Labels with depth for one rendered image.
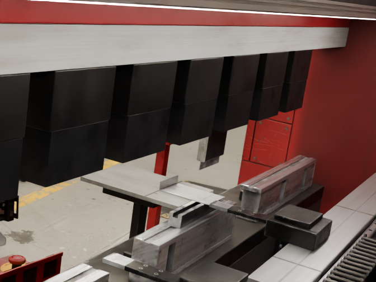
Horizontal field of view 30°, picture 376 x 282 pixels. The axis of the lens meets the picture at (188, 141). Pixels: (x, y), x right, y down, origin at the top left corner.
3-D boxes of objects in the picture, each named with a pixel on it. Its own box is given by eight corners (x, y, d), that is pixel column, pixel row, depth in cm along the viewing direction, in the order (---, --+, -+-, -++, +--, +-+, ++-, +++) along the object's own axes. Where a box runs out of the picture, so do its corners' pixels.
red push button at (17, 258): (16, 266, 164) (18, 252, 164) (28, 272, 162) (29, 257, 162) (3, 271, 161) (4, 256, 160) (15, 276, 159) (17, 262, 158)
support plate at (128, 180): (121, 167, 180) (121, 163, 180) (212, 193, 169) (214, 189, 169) (79, 180, 164) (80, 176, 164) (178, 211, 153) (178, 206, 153)
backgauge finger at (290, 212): (222, 204, 164) (225, 183, 163) (329, 236, 153) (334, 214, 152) (200, 216, 153) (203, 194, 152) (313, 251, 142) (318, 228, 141)
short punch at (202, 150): (214, 161, 163) (220, 122, 161) (221, 163, 162) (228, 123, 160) (194, 169, 154) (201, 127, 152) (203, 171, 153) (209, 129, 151)
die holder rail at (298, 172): (294, 182, 234) (299, 154, 232) (311, 186, 232) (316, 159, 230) (235, 216, 190) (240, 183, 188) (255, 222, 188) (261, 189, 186)
